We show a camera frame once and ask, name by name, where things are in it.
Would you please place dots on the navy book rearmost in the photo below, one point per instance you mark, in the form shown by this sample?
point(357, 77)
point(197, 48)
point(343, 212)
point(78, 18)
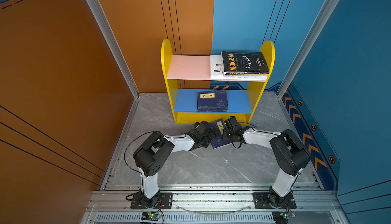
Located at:
point(220, 140)

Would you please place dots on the black book yellow title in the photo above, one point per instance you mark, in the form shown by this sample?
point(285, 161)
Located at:
point(244, 62)

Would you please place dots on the yellow pink blue bookshelf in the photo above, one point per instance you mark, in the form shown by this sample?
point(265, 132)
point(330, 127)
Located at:
point(186, 76)

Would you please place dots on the aluminium frame post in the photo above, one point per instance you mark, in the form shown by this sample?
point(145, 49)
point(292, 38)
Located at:
point(103, 23)
point(319, 23)

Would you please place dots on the right circuit board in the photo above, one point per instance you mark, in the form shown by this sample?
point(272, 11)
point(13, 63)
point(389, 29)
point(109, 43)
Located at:
point(282, 217)

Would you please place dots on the yellow cartoon cover book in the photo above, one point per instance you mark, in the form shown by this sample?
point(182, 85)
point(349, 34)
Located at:
point(244, 74)

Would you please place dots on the left green circuit board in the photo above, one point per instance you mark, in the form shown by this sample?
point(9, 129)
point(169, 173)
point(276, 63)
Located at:
point(151, 217)

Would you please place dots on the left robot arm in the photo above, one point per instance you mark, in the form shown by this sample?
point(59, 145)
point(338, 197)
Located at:
point(151, 156)

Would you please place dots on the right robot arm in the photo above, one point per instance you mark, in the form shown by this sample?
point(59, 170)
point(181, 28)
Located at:
point(290, 154)

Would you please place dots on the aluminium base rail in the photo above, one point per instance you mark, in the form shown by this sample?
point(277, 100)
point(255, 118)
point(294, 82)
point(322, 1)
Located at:
point(309, 196)

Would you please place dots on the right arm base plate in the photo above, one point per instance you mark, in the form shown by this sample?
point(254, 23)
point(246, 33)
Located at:
point(265, 200)

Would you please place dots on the white book brown pattern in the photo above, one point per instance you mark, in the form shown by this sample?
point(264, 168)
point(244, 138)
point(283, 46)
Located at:
point(216, 72)

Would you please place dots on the navy book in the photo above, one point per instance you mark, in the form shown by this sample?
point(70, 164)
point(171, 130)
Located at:
point(212, 101)

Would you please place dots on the aluminium frame post right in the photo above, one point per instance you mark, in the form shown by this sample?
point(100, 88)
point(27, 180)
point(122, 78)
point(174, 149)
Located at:
point(319, 23)

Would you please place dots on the aluminium frame post left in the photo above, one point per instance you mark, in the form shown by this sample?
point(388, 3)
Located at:
point(103, 23)

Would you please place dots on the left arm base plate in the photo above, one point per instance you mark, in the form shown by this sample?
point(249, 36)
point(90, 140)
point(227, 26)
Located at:
point(159, 201)

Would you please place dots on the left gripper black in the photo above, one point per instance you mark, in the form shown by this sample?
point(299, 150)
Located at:
point(212, 135)

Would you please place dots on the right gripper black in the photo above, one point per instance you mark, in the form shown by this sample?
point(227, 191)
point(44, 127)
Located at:
point(224, 132)

